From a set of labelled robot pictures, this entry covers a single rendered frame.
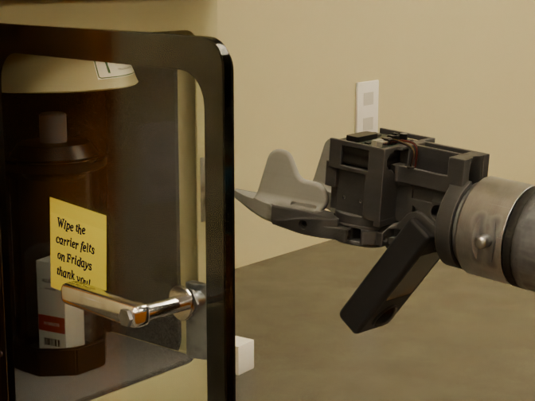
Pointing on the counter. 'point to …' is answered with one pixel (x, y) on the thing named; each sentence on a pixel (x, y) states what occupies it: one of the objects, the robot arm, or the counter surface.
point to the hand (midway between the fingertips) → (270, 197)
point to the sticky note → (77, 245)
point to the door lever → (82, 298)
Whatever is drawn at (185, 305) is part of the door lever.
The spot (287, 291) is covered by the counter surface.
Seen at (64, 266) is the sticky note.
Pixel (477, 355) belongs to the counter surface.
